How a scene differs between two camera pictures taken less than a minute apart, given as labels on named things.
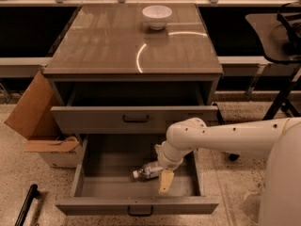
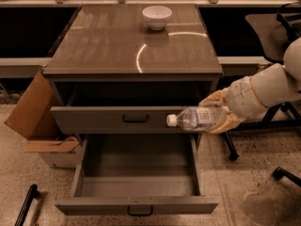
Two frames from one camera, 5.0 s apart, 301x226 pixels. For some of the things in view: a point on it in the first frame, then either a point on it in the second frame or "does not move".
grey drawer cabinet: (112, 73) does not move
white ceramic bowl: (156, 16) does not move
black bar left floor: (26, 205) does not move
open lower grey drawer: (103, 183) does not move
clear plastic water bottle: (150, 170) to (194, 118)
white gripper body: (163, 161) to (241, 97)
